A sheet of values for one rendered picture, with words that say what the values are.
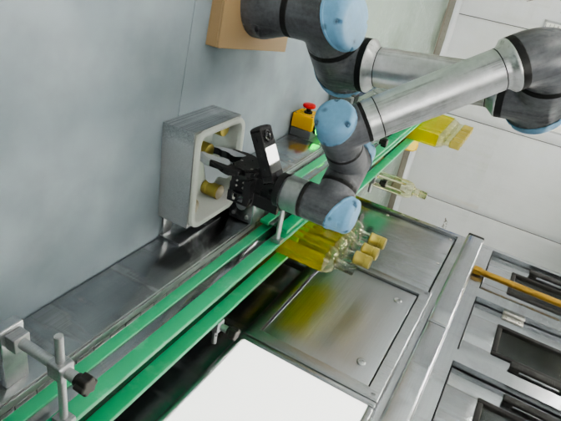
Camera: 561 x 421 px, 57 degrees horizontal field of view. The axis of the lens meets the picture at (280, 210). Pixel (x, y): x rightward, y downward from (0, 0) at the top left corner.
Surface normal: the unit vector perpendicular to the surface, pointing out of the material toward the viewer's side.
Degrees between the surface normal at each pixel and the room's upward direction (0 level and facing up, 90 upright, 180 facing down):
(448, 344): 90
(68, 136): 0
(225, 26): 4
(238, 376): 90
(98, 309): 90
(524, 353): 90
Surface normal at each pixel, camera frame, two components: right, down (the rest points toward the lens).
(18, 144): 0.86, 0.36
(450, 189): -0.48, 0.36
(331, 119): -0.27, -0.41
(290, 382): 0.16, -0.86
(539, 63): 0.07, 0.38
